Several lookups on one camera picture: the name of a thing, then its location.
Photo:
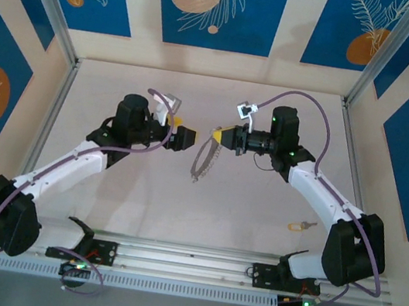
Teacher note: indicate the large grey keyring with clips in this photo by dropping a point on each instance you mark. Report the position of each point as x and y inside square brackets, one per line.
[194, 165]

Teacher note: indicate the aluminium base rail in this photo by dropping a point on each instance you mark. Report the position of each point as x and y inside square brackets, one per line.
[190, 260]

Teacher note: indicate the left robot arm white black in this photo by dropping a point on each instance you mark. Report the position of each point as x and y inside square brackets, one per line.
[69, 162]

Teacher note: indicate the aluminium table side rail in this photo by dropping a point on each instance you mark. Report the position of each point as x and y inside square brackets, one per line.
[55, 104]
[351, 146]

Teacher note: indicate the key with yellow tag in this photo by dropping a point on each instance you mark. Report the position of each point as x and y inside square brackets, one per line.
[308, 225]

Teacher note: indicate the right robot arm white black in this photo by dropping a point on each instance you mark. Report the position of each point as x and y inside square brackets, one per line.
[319, 196]

